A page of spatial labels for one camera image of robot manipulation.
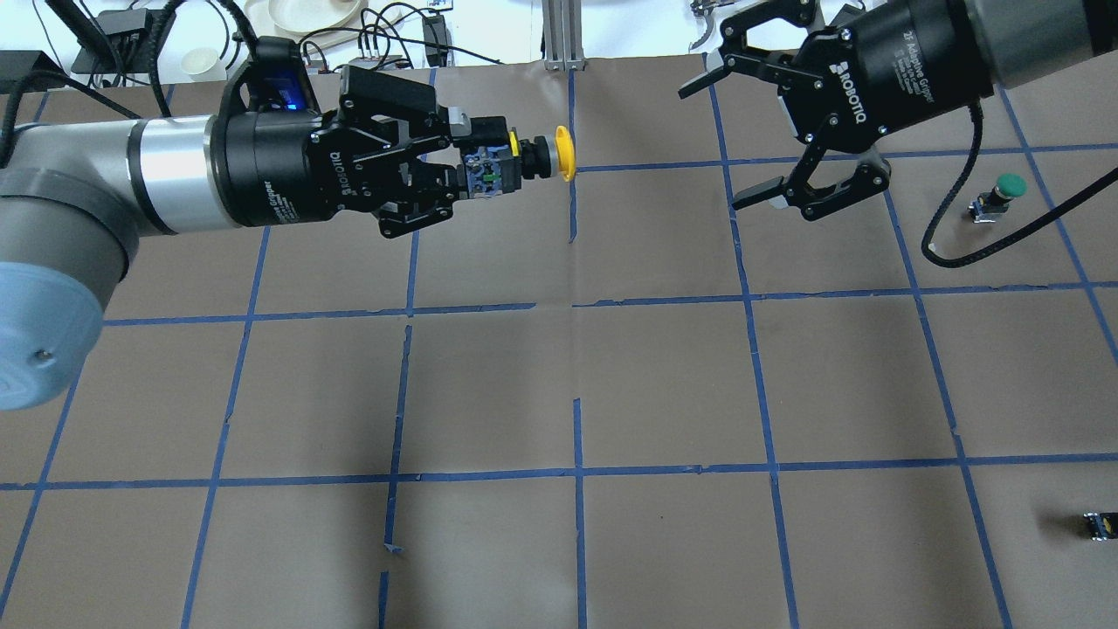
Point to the green push button switch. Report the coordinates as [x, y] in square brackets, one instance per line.
[991, 205]

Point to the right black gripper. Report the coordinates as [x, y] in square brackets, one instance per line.
[908, 61]

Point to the black power adapter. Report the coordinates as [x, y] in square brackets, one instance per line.
[437, 40]

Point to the white paper cup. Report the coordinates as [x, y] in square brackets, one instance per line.
[201, 64]

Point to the yellow push button switch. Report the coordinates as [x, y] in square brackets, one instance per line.
[499, 165]

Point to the aluminium frame post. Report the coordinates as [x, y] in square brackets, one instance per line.
[562, 36]

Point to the beige plate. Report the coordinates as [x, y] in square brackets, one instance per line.
[303, 17]

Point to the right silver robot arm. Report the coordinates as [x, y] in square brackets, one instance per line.
[1020, 41]

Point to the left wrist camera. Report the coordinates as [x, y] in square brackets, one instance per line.
[273, 77]

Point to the black switch contact block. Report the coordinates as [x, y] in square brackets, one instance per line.
[1100, 525]

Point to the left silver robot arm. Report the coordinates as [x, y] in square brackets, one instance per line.
[78, 198]

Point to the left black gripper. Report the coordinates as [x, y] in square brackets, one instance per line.
[266, 170]

